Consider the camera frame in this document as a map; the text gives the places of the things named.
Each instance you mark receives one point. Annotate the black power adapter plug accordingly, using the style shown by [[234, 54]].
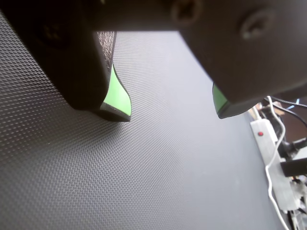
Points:
[[295, 166]]

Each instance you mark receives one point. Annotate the dark grey textured mat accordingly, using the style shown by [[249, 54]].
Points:
[[120, 167]]

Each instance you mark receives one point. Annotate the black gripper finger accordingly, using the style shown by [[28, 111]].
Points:
[[251, 60]]

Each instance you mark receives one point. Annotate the white power strip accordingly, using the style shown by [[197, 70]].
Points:
[[283, 191]]

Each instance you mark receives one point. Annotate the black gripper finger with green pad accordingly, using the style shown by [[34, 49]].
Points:
[[72, 60]]

